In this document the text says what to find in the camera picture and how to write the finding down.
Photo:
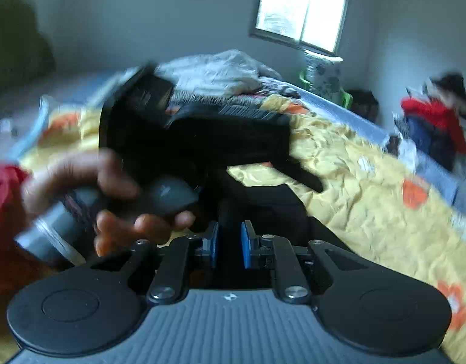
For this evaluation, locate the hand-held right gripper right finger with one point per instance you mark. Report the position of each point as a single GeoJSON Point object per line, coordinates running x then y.
{"type": "Point", "coordinates": [248, 244]}

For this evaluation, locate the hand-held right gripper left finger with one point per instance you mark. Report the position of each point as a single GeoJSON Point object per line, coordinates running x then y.
{"type": "Point", "coordinates": [214, 244]}

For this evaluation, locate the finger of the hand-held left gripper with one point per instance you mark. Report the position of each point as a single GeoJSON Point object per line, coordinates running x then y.
{"type": "Point", "coordinates": [301, 178]}

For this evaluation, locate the black pants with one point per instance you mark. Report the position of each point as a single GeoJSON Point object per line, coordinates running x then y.
{"type": "Point", "coordinates": [270, 204]}

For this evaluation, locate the person's left hand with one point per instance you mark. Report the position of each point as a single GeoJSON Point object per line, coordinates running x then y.
{"type": "Point", "coordinates": [85, 170]}

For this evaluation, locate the grey white quilt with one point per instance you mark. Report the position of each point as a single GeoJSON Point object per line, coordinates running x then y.
{"type": "Point", "coordinates": [221, 70]}

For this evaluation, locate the yellow printed bedspread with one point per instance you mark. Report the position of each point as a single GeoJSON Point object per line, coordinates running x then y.
{"type": "Point", "coordinates": [369, 204]}

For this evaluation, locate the green plastic chair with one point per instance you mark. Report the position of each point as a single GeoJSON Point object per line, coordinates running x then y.
{"type": "Point", "coordinates": [346, 98]}

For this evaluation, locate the dark brown bag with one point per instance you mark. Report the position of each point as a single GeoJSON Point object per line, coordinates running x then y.
{"type": "Point", "coordinates": [363, 106]}

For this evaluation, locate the floral pillow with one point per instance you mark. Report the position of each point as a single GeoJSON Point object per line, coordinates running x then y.
{"type": "Point", "coordinates": [326, 76]}

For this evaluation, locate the pile of folded clothes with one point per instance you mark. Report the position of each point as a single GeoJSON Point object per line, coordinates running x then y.
{"type": "Point", "coordinates": [437, 121]}

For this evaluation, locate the window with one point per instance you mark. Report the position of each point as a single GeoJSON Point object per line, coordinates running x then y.
{"type": "Point", "coordinates": [301, 7]}

